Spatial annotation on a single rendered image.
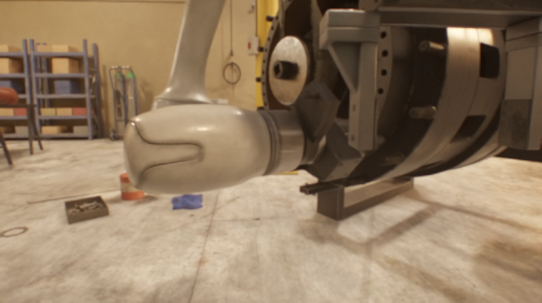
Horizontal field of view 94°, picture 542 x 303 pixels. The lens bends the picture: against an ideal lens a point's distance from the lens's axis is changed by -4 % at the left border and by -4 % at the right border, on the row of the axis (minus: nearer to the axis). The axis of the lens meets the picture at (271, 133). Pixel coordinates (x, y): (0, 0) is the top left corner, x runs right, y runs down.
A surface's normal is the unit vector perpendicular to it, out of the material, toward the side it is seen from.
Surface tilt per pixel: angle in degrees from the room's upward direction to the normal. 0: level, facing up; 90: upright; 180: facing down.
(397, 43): 83
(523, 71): 90
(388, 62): 90
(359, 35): 90
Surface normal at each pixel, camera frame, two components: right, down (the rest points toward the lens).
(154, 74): 0.11, 0.11
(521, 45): -1.00, 0.00
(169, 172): 0.31, 0.42
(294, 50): -0.85, 0.06
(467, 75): 0.54, 0.16
